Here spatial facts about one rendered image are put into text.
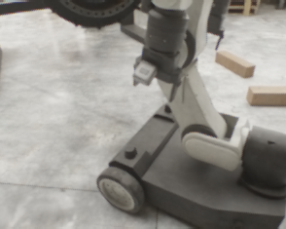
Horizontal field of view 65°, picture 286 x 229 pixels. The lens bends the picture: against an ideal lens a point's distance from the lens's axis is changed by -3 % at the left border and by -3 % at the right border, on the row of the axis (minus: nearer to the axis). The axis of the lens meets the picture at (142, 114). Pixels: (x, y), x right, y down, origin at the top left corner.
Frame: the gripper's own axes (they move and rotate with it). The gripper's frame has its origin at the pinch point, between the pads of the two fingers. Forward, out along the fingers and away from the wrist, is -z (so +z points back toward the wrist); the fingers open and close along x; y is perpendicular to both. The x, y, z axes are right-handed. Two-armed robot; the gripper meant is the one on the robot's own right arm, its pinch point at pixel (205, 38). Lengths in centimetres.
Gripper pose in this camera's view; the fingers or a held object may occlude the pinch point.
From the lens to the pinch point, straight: 99.6
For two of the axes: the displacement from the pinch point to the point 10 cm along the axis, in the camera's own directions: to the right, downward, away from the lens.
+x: -8.6, -4.2, 3.1
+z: 1.4, -7.6, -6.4
